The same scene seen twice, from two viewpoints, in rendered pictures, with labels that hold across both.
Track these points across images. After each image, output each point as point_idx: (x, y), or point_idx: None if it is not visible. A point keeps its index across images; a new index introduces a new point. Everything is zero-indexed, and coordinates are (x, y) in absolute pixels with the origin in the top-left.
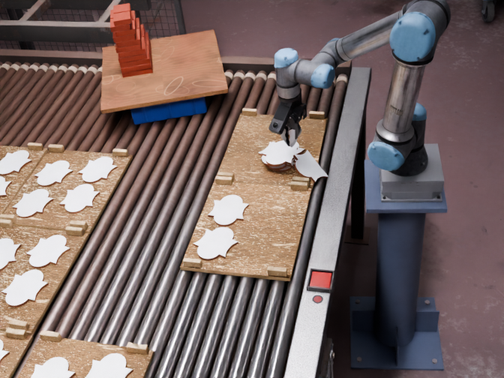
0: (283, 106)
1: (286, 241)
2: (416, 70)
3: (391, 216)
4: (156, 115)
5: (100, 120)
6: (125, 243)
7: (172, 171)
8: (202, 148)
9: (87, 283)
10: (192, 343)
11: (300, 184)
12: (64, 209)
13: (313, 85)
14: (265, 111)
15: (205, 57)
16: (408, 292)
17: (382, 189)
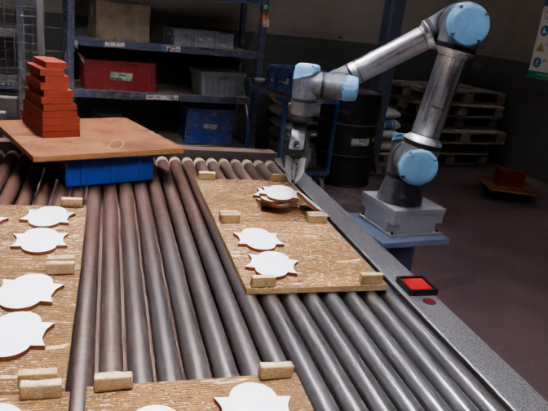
0: (298, 127)
1: (347, 258)
2: (464, 63)
3: None
4: (95, 176)
5: (13, 185)
6: (140, 280)
7: (150, 219)
8: (171, 203)
9: (116, 323)
10: (334, 360)
11: (320, 215)
12: (21, 252)
13: (342, 95)
14: None
15: (135, 130)
16: None
17: (394, 221)
